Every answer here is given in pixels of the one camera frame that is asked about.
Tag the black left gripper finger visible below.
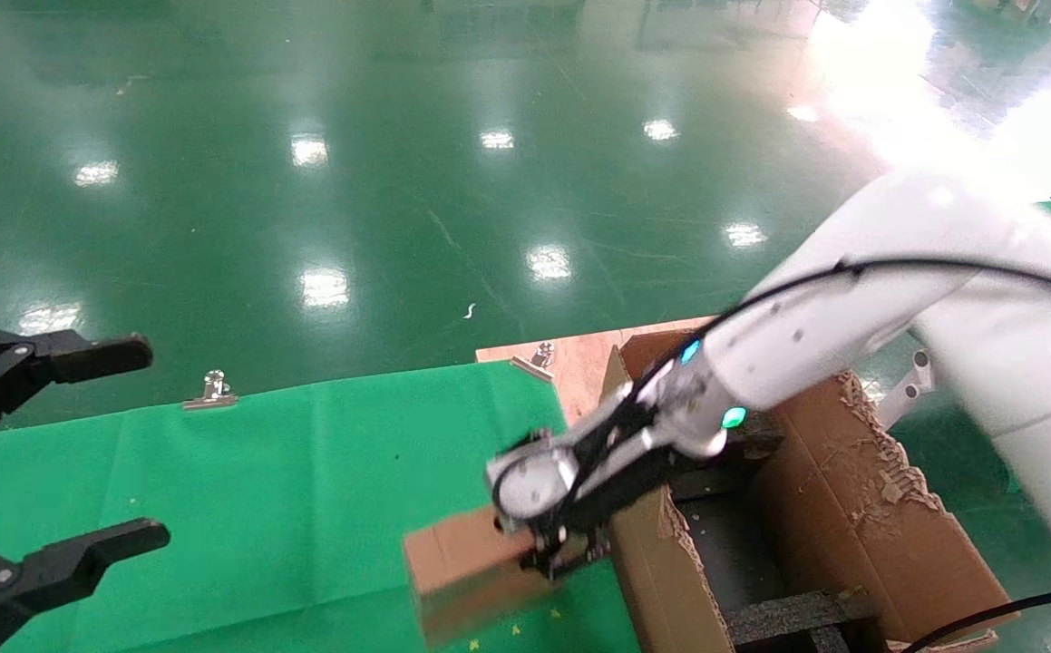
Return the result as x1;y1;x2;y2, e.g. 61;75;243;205
0;328;154;450
0;519;170;653

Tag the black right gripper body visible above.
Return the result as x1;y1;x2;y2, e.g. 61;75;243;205
539;449;698;545

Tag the small brown cardboard box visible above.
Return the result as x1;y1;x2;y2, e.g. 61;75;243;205
403;506;580;647

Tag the large torn cardboard carton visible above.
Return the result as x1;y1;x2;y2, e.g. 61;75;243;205
602;328;1020;653

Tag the silver binder clip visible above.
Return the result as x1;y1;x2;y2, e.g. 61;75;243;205
182;369;240;411
509;342;558;384

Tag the black foam insert bar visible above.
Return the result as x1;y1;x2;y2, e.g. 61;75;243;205
723;588;880;653

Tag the large green tablecloth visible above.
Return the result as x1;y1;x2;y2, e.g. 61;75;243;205
0;361;639;653

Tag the silver table clamp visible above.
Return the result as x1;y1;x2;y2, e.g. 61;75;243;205
879;349;934;427

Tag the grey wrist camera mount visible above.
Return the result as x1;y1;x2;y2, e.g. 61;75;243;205
486;399;671;531

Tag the thin black cable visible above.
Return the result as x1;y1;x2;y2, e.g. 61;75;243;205
906;588;1051;653

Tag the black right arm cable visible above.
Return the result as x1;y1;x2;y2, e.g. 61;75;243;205
498;258;1051;527

